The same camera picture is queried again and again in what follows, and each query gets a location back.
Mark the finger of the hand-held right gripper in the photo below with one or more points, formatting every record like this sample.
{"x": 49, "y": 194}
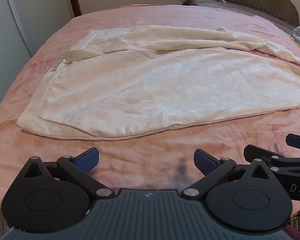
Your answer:
{"x": 298, "y": 142}
{"x": 277, "y": 161}

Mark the grey pillow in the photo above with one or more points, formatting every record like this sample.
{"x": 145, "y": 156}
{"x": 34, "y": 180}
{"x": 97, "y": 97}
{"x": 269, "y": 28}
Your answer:
{"x": 240, "y": 7}

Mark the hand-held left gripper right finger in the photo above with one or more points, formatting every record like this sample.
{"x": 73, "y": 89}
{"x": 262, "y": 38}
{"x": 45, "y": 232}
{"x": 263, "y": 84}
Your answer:
{"x": 205, "y": 161}

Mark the cream white blanket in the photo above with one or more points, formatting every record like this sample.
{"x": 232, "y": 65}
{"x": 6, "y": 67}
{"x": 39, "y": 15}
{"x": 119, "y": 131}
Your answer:
{"x": 165, "y": 92}

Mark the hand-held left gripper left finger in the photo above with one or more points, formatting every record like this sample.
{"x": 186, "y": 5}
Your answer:
{"x": 86, "y": 160}

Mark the white wardrobe door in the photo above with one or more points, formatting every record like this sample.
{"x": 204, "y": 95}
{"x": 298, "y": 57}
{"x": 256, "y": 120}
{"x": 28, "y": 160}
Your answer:
{"x": 27, "y": 17}

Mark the pink blanket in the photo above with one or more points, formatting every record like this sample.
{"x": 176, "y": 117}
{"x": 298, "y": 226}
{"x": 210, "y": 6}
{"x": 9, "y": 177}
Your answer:
{"x": 145, "y": 160}

